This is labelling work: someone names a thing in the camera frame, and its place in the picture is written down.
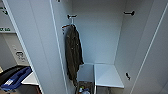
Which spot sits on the white wardrobe door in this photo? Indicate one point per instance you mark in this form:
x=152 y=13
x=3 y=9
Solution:
x=38 y=43
x=151 y=56

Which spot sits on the dark olive jacket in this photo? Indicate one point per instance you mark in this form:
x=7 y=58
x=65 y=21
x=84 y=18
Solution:
x=73 y=52

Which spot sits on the white wardrobe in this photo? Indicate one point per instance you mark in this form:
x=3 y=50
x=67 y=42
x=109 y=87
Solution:
x=100 y=36

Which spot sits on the white clothes hanger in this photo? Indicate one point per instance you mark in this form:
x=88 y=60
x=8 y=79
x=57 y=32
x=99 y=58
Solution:
x=71 y=22

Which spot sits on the white sign orange strip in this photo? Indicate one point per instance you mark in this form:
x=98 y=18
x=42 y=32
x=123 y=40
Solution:
x=65 y=26

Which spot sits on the white wardrobe shelf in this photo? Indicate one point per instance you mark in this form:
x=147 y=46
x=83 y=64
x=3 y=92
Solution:
x=108 y=76

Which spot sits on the brown storage box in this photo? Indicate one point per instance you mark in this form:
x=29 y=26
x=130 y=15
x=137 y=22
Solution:
x=80 y=85

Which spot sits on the white blue bottle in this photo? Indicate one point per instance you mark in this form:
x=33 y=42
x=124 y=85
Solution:
x=86 y=91

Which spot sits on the blue cloth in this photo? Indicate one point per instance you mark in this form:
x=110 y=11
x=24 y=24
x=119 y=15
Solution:
x=15 y=78

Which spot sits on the black wall hook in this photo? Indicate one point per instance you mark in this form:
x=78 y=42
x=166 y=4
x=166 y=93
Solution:
x=71 y=16
x=129 y=13

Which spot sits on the small black wall fitting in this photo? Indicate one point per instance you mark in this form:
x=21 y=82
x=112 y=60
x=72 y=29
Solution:
x=128 y=76

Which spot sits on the grey wall box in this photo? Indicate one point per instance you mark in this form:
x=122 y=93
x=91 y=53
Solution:
x=5 y=20

